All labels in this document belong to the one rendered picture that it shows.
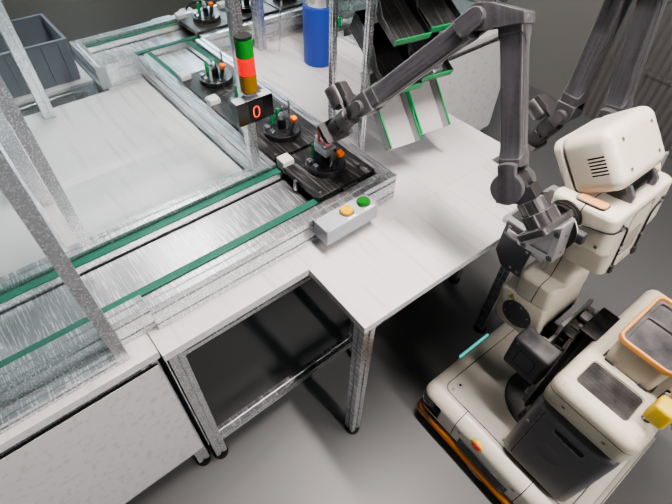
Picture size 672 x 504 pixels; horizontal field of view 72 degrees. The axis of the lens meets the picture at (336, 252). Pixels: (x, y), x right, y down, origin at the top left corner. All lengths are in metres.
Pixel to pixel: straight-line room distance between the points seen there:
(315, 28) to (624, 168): 1.58
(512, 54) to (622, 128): 0.30
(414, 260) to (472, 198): 0.38
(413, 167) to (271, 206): 0.59
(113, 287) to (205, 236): 0.30
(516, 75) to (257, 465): 1.66
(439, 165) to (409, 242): 0.44
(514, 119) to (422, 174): 0.70
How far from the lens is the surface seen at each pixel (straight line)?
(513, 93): 1.15
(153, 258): 1.45
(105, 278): 1.45
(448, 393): 1.89
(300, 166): 1.60
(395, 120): 1.70
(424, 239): 1.53
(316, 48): 2.41
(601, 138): 1.20
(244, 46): 1.36
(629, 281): 2.99
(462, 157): 1.91
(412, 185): 1.73
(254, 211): 1.52
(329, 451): 2.05
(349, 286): 1.37
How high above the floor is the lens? 1.95
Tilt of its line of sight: 48 degrees down
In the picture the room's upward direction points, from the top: 2 degrees clockwise
